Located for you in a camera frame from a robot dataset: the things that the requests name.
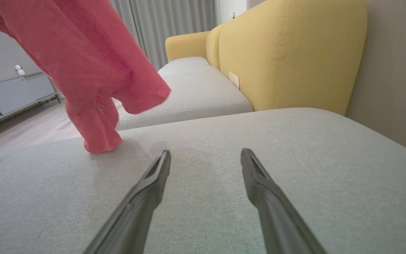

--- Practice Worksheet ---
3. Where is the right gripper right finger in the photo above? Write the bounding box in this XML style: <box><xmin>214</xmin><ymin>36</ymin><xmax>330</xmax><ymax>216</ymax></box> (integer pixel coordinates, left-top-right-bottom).
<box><xmin>240</xmin><ymin>148</ymin><xmax>327</xmax><ymax>254</ymax></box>

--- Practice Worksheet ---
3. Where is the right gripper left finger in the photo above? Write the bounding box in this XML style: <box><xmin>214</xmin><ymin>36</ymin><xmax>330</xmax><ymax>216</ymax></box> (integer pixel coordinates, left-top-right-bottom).
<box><xmin>83</xmin><ymin>150</ymin><xmax>172</xmax><ymax>254</ymax></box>

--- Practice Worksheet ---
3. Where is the red garment with white trim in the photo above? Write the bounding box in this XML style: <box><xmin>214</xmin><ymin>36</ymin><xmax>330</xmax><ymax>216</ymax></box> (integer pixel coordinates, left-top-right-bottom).
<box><xmin>0</xmin><ymin>0</ymin><xmax>172</xmax><ymax>153</ymax></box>

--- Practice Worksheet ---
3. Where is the large grey sofa seat cushion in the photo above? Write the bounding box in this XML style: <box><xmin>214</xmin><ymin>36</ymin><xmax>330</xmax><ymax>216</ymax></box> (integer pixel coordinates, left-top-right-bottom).
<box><xmin>0</xmin><ymin>108</ymin><xmax>406</xmax><ymax>254</ymax></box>

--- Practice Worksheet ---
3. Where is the small grey sofa seat cushion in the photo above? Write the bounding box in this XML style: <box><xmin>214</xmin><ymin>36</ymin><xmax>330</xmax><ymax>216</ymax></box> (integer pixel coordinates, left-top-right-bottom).
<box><xmin>113</xmin><ymin>56</ymin><xmax>253</xmax><ymax>131</ymax></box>

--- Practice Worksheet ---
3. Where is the white sofa label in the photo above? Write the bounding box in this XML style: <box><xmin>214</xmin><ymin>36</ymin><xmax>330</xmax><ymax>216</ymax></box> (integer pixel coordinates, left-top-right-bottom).
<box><xmin>228</xmin><ymin>71</ymin><xmax>240</xmax><ymax>89</ymax></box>

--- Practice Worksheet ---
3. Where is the yellow sofa backrest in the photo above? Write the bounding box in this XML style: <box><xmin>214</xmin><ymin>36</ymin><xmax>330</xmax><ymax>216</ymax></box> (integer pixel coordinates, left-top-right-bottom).
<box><xmin>165</xmin><ymin>0</ymin><xmax>367</xmax><ymax>116</ymax></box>

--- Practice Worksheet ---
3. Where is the grey sideboard cabinet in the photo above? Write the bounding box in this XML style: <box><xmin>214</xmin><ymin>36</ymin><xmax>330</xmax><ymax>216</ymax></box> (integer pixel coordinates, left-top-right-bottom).
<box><xmin>0</xmin><ymin>71</ymin><xmax>62</xmax><ymax>131</ymax></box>

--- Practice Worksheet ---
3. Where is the grey curtain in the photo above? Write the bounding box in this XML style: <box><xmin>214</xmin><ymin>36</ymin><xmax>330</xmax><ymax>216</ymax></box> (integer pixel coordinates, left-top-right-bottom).
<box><xmin>110</xmin><ymin>0</ymin><xmax>217</xmax><ymax>71</ymax></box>

